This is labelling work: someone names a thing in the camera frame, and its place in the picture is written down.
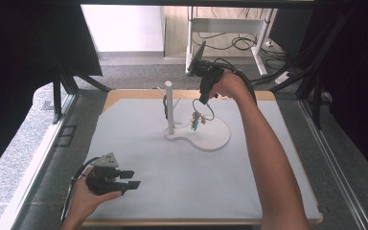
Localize person's right hand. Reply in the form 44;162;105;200
209;69;254;104

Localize white key stand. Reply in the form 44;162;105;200
155;80;232;152

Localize key ring with yellow tag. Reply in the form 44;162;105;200
189;98;216;132

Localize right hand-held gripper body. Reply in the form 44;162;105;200
187;40;227;97

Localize white table mat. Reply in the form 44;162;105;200
66;97;321;221

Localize black floor cables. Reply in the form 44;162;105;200
193;9;290;63

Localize black curtain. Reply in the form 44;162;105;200
300;0;368;188
0;0;104;185

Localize black metal stand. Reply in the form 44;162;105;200
51;56;111;125
295;60;324;130

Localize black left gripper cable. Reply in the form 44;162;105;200
59;156;102;224

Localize dark floor hatch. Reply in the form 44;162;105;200
56;125;78;149

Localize black frame bar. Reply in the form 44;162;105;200
79;0;317;10

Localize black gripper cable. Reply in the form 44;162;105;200
213;57;259;105
59;156;102;224

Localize person's left hand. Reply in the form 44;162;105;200
66;167;124;223

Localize white desk frame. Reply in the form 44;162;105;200
185;6;277;78

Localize black strap keychain brown charm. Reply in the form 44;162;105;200
161;94;171;121

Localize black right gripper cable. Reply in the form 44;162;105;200
213;57;259;105

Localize aluminium rail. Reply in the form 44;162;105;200
298;99;368;230
0;94;78;230

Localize white power strip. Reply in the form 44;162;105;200
274;70;293;86

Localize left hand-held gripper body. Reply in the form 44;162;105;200
85;152;132;196

